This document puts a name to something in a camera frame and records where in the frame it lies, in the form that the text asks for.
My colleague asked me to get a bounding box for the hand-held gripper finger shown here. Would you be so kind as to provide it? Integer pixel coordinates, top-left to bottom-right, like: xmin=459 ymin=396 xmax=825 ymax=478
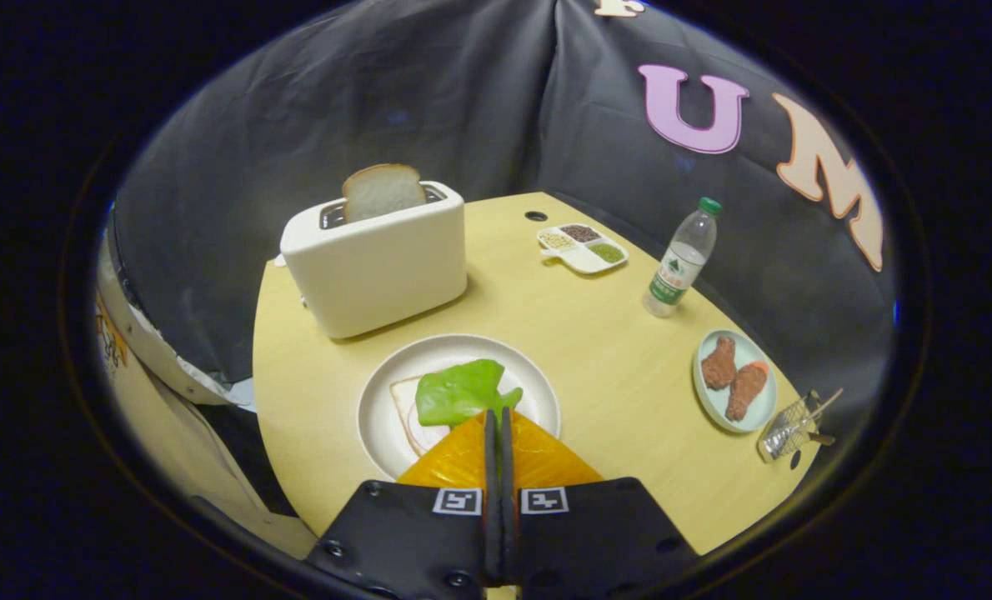
xmin=500 ymin=407 xmax=701 ymax=600
xmin=304 ymin=408 xmax=504 ymax=600

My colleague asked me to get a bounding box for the green lettuce leaf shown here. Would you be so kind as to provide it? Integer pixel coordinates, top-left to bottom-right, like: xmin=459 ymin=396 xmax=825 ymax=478
xmin=415 ymin=359 xmax=524 ymax=428

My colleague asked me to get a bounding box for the brown-crusted bread slice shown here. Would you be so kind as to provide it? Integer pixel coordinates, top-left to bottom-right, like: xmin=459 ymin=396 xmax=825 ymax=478
xmin=342 ymin=163 xmax=428 ymax=223

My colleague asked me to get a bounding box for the pale bread slice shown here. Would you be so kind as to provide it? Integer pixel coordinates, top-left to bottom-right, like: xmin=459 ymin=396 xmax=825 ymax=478
xmin=389 ymin=373 xmax=524 ymax=458

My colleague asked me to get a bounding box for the large cream round plate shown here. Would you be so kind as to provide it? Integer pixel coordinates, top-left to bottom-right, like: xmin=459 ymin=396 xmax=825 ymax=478
xmin=357 ymin=334 xmax=562 ymax=482

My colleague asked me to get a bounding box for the brown fried meat piece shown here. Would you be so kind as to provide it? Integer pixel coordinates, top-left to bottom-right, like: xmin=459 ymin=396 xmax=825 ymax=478
xmin=701 ymin=336 xmax=739 ymax=391

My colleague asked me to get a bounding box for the white three-compartment seasoning tray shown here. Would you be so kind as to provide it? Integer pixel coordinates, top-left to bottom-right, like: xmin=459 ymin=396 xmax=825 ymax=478
xmin=537 ymin=222 xmax=629 ymax=275

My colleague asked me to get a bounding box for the white toaster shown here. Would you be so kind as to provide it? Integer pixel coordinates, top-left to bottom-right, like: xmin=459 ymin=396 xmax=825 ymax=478
xmin=279 ymin=181 xmax=468 ymax=340

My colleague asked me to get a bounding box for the orange-tipped fried meat piece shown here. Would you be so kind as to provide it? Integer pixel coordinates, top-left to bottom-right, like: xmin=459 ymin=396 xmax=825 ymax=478
xmin=725 ymin=361 xmax=770 ymax=423

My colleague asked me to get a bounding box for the light blue round plate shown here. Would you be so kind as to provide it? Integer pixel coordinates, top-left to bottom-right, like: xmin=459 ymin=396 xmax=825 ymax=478
xmin=693 ymin=329 xmax=778 ymax=434

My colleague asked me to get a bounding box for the clear green-capped water bottle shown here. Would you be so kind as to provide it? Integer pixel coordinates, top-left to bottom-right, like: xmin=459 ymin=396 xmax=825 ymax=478
xmin=642 ymin=197 xmax=724 ymax=318

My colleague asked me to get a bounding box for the beige side furniture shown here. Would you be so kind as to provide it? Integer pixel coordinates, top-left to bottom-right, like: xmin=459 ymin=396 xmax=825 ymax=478
xmin=94 ymin=217 xmax=318 ymax=561

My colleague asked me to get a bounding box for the thin wooden stick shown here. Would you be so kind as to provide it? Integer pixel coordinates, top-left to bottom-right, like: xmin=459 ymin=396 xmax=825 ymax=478
xmin=804 ymin=388 xmax=844 ymax=420

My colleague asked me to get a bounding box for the small wire basket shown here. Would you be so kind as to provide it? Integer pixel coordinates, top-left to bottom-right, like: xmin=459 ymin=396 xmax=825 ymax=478
xmin=757 ymin=392 xmax=822 ymax=462

